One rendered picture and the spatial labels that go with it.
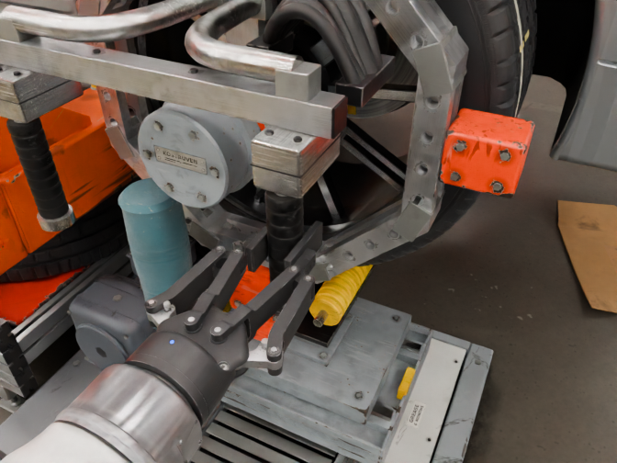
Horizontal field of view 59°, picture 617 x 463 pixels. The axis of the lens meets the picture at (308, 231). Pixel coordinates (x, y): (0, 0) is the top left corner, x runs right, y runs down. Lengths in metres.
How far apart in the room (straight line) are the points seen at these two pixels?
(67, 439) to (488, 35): 0.58
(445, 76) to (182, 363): 0.40
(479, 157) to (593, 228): 1.54
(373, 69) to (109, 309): 0.77
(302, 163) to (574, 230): 1.73
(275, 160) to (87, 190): 0.76
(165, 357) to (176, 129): 0.30
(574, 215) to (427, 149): 1.55
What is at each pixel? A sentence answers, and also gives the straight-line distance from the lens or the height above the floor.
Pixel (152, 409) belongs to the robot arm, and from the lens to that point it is 0.39.
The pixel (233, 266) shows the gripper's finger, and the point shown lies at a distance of 0.51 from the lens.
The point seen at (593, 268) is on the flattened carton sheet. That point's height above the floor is 0.01.
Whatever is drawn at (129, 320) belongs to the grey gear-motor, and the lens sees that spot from 1.11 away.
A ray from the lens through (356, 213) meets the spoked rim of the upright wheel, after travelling 0.90.
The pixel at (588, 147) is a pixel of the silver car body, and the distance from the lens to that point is 0.92.
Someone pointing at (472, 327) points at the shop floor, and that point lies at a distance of 1.66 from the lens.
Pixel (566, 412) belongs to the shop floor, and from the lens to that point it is 1.55.
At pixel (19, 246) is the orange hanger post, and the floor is 0.55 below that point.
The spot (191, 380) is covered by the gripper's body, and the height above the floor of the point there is 0.86.
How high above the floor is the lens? 1.17
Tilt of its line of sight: 38 degrees down
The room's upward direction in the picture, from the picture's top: straight up
